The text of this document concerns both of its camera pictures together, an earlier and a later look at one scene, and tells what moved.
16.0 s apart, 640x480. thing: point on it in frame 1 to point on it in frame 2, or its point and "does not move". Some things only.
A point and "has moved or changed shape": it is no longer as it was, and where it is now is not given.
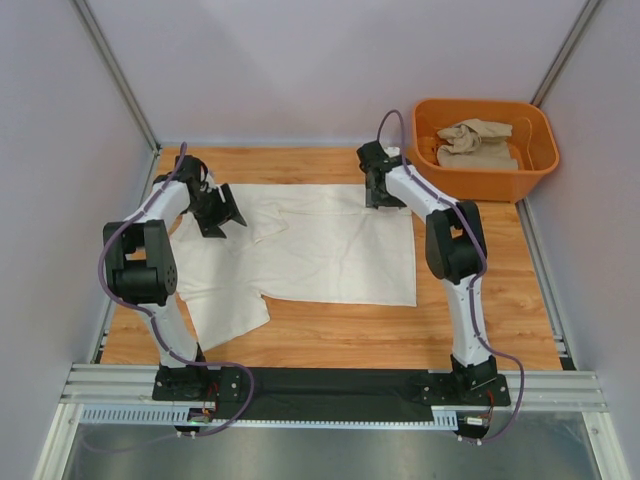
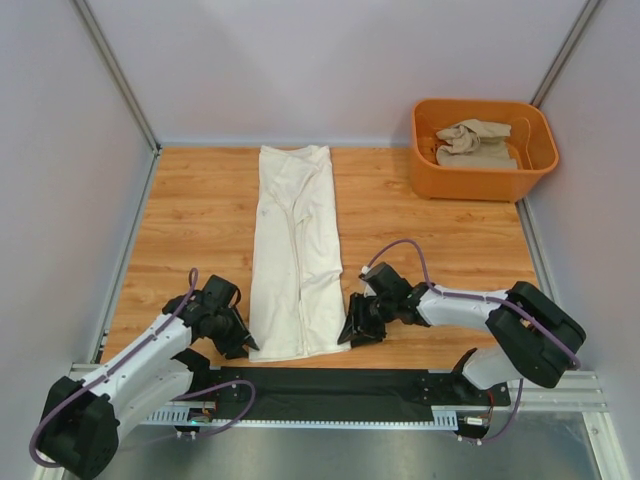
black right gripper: (374, 202) to (356, 315)
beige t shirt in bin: (477, 144) does not move
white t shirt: (313, 243) has moved or changed shape
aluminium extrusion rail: (95, 383) does not move
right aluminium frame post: (564, 53) does not move
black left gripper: (209, 227) to (241, 334)
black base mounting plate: (316, 393) does not move
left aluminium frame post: (118, 72) does not move
